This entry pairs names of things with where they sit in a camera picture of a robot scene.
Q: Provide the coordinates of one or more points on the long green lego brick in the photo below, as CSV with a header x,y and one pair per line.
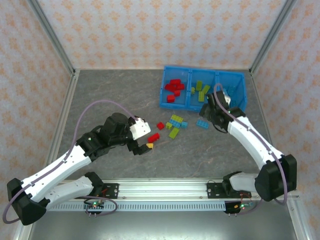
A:
x,y
206,89

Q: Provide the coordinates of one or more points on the small circuit board with LED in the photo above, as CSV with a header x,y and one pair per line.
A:
x,y
241,206
95,205

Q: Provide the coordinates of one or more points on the aluminium frame post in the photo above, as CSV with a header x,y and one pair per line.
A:
x,y
51,35
272,35

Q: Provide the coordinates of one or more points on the black board bracket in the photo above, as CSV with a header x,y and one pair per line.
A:
x,y
93,212
228,208

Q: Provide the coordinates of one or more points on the blue three-compartment plastic bin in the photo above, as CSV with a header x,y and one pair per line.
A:
x,y
225,77

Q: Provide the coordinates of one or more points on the long red lego brick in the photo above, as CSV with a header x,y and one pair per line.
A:
x,y
175,81

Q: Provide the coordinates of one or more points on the small blue lego brick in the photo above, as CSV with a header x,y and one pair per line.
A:
x,y
184,124

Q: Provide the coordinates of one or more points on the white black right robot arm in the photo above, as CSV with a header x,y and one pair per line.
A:
x,y
250,142

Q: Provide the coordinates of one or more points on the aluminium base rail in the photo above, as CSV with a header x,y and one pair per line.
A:
x,y
162,190

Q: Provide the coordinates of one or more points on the small green lego brick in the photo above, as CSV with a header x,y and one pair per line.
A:
x,y
193,90
169,125

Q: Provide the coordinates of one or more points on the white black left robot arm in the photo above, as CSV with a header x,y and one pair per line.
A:
x,y
57,167

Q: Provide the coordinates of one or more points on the aluminium side frame rail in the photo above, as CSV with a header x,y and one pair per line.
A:
x,y
69,92
258,92

